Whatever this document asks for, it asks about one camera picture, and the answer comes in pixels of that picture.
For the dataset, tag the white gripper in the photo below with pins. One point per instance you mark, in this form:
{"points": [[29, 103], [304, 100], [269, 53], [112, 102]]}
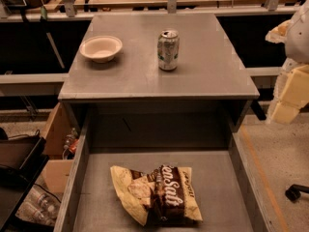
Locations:
{"points": [[298, 40]]}

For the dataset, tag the brown and yellow chip bag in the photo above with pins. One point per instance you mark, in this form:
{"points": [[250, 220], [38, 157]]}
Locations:
{"points": [[167, 192]]}

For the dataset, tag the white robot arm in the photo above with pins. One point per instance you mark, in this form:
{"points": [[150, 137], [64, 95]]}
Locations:
{"points": [[294, 33]]}

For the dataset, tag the open grey top drawer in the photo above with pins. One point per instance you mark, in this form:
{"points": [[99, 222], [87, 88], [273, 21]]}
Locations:
{"points": [[226, 189]]}

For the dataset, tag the black office chair caster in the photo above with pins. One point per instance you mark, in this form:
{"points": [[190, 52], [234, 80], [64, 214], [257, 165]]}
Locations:
{"points": [[294, 192]]}

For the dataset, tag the silver green soda can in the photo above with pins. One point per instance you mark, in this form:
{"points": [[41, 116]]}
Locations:
{"points": [[168, 49]]}

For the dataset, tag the white paper bowl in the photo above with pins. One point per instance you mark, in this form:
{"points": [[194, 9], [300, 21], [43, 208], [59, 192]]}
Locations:
{"points": [[101, 49]]}

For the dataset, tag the cardboard box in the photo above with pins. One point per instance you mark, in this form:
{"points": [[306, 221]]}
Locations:
{"points": [[57, 170]]}

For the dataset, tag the plastic water bottles pack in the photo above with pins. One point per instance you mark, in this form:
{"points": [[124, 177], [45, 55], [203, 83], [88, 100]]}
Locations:
{"points": [[40, 207]]}

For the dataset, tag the black tray cart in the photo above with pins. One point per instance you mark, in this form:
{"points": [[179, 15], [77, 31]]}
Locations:
{"points": [[21, 162]]}

